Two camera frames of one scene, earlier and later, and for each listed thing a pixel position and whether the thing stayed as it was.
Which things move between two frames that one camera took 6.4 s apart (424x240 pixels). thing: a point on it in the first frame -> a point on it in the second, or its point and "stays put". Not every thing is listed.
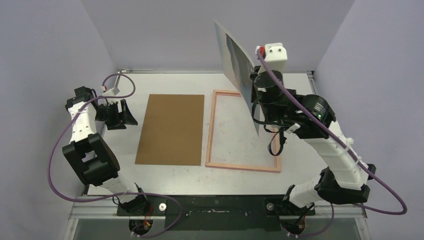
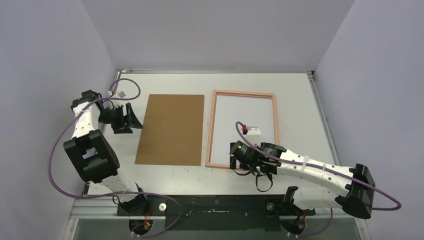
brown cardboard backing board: [172, 132] stays put
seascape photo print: [242, 67] -> [252, 111]
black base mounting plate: [220, 212] stays put
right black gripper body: [256, 73] -> [235, 162]
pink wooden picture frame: [237, 167] stays put
